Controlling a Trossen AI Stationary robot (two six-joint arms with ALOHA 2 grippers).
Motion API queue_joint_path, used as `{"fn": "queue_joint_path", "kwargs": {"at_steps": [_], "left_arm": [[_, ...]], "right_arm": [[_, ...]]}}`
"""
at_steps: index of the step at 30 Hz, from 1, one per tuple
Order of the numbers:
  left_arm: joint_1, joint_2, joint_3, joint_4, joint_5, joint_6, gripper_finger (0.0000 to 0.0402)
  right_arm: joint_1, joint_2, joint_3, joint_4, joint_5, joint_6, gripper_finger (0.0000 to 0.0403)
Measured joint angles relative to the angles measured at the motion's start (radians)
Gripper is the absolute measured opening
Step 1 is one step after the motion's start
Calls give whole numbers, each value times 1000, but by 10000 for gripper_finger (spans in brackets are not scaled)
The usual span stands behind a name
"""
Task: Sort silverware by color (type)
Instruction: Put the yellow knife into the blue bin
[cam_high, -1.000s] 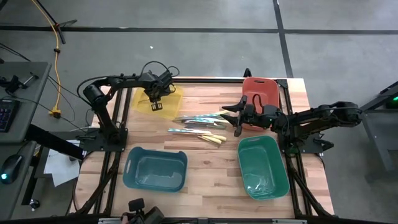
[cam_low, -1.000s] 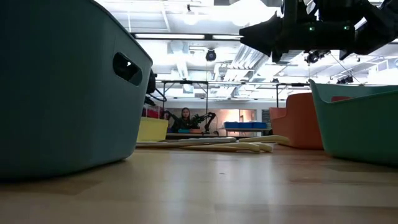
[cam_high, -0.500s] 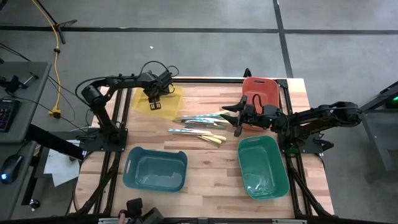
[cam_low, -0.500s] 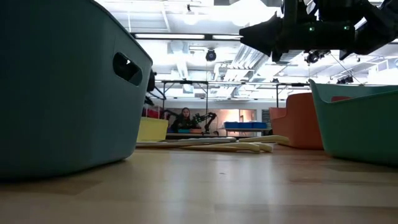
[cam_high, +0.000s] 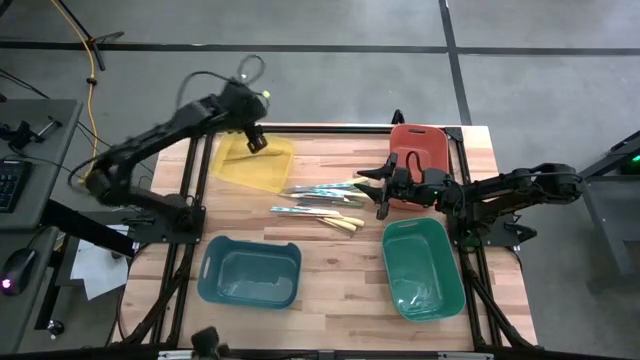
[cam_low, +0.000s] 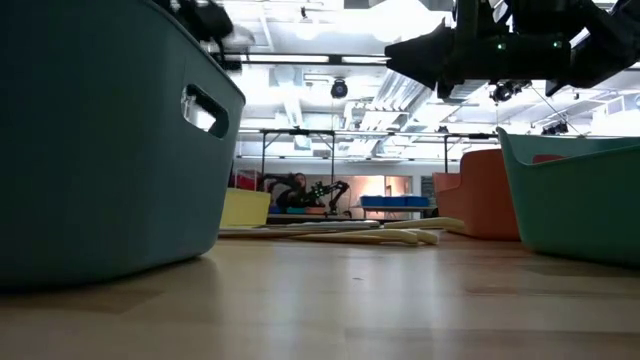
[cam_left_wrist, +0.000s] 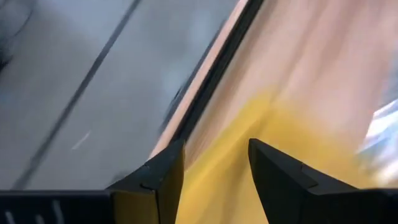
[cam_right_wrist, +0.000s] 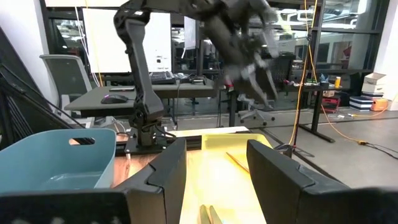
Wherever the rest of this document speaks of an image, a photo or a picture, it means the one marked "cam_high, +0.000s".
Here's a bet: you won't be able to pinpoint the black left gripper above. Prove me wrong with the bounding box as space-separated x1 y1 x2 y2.
215 80 270 154

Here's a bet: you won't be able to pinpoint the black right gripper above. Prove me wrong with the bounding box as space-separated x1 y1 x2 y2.
356 151 454 222

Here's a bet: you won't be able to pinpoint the green-handled knife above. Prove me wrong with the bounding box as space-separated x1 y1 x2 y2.
298 198 366 210

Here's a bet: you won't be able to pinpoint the yellow plastic bin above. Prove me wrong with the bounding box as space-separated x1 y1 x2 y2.
209 131 297 195

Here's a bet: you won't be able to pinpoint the orange plastic bin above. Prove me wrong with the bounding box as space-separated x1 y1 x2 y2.
388 123 451 212

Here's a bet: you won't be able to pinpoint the green plastic bin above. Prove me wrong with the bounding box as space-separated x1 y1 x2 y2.
381 216 467 324

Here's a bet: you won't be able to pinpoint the dark teal plastic bin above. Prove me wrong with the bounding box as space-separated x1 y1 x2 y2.
196 234 303 311

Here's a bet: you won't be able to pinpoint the black tripod stand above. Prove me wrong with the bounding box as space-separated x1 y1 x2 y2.
48 0 126 72

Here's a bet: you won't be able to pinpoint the black desk support bar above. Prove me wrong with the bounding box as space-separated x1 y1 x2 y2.
40 198 137 259

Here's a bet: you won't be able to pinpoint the white paper sheets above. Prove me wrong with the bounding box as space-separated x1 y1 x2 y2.
68 223 132 302

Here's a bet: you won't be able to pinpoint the grey desk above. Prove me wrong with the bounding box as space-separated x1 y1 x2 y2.
0 225 62 354
0 98 85 232

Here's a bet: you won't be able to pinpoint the black handheld tool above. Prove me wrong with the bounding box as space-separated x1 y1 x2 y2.
0 115 65 152

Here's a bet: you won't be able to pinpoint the black keyboard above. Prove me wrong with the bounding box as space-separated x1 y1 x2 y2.
0 158 32 215

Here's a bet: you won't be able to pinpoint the black computer mouse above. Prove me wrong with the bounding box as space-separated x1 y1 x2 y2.
1 247 40 297

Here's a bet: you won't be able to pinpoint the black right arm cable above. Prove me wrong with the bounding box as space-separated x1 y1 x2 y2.
404 148 427 174

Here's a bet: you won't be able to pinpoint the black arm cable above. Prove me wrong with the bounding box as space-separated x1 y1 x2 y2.
173 53 267 110
404 148 427 174

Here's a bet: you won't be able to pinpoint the black aluminium table frame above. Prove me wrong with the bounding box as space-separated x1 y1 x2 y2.
110 123 540 360

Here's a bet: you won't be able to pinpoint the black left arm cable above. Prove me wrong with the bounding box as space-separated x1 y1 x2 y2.
173 53 267 110

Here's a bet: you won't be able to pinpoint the yellow floor cable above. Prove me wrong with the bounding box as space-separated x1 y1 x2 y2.
48 0 100 187

